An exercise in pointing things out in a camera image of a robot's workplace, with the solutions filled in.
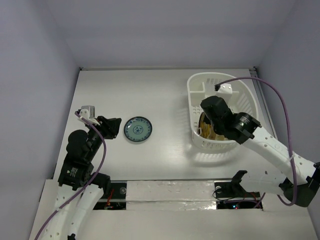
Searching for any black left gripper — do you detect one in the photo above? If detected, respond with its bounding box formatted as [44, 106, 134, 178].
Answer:
[86, 114, 122, 159]

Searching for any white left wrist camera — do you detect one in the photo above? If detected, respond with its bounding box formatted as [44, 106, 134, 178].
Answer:
[75, 105, 96, 121]

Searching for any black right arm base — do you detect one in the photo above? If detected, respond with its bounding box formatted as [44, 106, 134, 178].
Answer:
[212, 181, 242, 201]

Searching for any cream plate with black characters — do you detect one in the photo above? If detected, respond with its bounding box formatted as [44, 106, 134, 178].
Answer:
[210, 133, 227, 141]

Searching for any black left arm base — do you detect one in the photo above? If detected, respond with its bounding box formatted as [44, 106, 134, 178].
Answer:
[93, 181, 127, 211]

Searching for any teal blue patterned plate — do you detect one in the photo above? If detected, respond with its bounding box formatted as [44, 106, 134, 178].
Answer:
[123, 116, 153, 143]

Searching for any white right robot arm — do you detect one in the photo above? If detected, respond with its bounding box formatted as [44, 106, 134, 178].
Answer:
[200, 95, 320, 208]

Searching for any white plastic dish rack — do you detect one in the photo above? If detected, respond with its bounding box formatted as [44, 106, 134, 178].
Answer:
[187, 72, 259, 153]

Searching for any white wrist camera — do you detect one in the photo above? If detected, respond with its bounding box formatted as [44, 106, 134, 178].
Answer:
[75, 105, 96, 121]
[214, 83, 233, 98]

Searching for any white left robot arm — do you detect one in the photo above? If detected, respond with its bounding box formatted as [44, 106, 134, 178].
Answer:
[35, 110, 122, 240]

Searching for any yellow plate with brown rim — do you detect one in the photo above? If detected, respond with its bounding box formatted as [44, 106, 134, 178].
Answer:
[198, 112, 214, 140]

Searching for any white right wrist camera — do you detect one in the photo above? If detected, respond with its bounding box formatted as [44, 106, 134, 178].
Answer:
[214, 83, 233, 98]

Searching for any white foam front board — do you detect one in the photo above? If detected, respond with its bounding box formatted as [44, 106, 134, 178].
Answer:
[27, 177, 316, 240]

